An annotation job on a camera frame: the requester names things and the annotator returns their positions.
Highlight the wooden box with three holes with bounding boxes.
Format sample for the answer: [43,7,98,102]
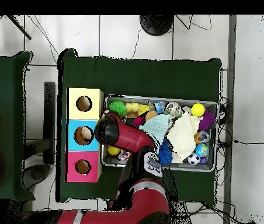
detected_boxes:
[65,87,105,184]

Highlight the green spiky ball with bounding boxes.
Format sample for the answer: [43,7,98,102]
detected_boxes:
[108,100,127,117]

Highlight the light teal waffle cloth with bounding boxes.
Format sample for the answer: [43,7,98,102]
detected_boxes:
[138,114,172,145]

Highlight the small yellow ball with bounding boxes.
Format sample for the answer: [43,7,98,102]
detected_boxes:
[107,145,121,157]

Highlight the crushed silver can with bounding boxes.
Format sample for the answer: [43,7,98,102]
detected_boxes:
[164,101,182,117]

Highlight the blue spiky ball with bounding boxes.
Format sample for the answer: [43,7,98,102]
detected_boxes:
[157,139,174,167]

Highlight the cream waffle cloth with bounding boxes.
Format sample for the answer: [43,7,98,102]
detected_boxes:
[166,113,200,162]

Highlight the large yellow ball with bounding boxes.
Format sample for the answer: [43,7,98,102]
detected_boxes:
[190,103,205,117]

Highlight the small soccer ball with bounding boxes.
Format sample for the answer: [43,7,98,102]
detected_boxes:
[187,152,202,166]

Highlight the blue globe ball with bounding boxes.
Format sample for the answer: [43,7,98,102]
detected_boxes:
[194,143,210,158]

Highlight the purple spiky ball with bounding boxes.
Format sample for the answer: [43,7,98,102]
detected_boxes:
[198,109,217,131]

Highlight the black panel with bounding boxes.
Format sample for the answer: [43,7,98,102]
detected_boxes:
[43,81,57,165]

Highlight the black round base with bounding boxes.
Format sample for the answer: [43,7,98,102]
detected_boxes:
[139,15,175,37]

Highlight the dark green side tablecloth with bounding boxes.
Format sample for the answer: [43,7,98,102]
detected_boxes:
[0,51,34,201]

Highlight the black rod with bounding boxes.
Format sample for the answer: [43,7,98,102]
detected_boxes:
[6,15,32,40]

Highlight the clear wire mesh bin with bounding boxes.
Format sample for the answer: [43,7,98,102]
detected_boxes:
[101,95,219,173]

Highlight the long black floor cable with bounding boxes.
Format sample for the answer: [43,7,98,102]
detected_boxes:
[232,138,264,145]

